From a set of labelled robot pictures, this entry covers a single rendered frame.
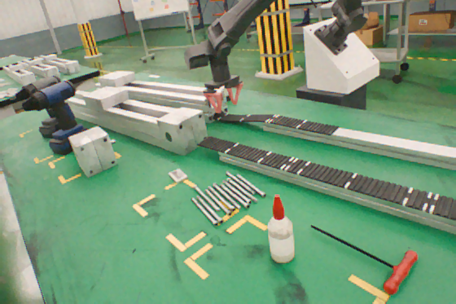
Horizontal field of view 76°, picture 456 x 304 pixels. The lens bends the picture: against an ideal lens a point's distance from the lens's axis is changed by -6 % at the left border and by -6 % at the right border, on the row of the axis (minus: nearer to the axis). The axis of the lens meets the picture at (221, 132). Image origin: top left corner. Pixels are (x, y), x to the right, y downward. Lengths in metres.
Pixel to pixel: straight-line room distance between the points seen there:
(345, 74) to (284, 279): 0.81
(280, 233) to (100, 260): 0.33
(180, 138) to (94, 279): 0.42
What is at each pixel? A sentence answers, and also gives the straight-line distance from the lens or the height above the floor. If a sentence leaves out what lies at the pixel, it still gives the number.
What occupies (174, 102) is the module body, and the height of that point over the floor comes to 0.84.
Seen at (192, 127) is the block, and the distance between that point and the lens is 0.86.
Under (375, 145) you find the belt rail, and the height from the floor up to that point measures 0.80.
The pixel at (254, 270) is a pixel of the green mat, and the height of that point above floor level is 0.78.
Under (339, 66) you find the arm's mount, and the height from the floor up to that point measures 0.87.
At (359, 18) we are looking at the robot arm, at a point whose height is 1.03.
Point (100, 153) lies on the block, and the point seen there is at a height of 0.83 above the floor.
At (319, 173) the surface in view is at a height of 0.81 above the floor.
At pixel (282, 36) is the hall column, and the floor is 0.53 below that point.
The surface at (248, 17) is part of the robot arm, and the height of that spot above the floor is 1.10.
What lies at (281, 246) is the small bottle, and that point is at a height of 0.82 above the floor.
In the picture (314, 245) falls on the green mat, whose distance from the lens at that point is 0.54.
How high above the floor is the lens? 1.17
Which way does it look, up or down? 24 degrees down
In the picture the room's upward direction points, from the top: 10 degrees counter-clockwise
